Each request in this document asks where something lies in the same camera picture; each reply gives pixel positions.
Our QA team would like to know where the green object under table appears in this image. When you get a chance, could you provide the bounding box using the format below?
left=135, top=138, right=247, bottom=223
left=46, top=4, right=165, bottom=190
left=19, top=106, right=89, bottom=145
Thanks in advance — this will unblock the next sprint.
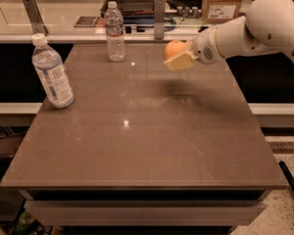
left=16, top=211, right=32, bottom=235

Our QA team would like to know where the orange fruit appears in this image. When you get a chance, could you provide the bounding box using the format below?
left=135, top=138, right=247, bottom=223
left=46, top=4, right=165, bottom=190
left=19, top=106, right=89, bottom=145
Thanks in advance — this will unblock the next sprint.
left=164, top=40, right=187, bottom=60

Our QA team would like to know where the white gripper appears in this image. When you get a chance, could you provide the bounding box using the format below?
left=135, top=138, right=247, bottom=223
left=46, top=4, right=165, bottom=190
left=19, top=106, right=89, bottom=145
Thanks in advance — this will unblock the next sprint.
left=164, top=26, right=223, bottom=71

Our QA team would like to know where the open dark orange-rimmed case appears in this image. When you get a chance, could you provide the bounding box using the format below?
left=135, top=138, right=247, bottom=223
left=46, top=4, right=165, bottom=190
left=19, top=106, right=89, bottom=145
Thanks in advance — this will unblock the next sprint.
left=99, top=0, right=164, bottom=17

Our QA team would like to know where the cardboard box with label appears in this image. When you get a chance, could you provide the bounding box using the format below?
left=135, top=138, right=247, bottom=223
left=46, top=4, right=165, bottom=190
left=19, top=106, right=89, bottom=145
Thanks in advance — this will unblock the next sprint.
left=201, top=0, right=243, bottom=24

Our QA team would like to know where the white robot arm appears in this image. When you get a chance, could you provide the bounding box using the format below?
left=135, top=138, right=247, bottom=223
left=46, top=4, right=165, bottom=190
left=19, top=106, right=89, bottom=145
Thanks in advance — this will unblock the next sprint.
left=164, top=0, right=294, bottom=71

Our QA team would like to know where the grey metal bracket left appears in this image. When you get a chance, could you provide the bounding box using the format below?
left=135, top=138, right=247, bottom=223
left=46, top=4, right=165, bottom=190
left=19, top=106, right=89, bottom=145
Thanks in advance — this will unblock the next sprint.
left=22, top=0, right=49, bottom=35

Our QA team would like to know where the grey metal bracket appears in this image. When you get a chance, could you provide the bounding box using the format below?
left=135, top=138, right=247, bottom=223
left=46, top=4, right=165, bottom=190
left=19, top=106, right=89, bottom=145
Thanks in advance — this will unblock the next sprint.
left=154, top=0, right=166, bottom=40
left=22, top=0, right=49, bottom=35

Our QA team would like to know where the black pole on floor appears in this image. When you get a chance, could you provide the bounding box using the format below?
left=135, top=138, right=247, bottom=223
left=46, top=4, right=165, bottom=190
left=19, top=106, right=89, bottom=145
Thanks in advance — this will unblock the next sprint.
left=278, top=161, right=294, bottom=194

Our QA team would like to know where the grey metal bracket centre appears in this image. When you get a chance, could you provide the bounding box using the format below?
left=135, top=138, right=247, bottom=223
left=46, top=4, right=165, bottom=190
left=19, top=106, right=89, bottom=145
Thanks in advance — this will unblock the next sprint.
left=154, top=0, right=166, bottom=40

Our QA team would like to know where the clear plastic water bottle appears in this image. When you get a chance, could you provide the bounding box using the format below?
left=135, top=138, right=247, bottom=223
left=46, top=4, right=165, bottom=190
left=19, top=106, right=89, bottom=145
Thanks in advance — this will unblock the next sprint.
left=104, top=1, right=125, bottom=62

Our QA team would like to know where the brown table with drawer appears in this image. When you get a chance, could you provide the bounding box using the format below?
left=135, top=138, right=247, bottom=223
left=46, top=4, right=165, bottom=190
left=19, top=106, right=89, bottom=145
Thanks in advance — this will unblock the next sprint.
left=2, top=44, right=287, bottom=234

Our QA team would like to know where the blue label plastic bottle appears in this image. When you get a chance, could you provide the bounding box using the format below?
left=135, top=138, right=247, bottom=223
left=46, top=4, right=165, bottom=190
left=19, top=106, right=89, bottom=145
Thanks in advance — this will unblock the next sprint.
left=31, top=33, right=74, bottom=109

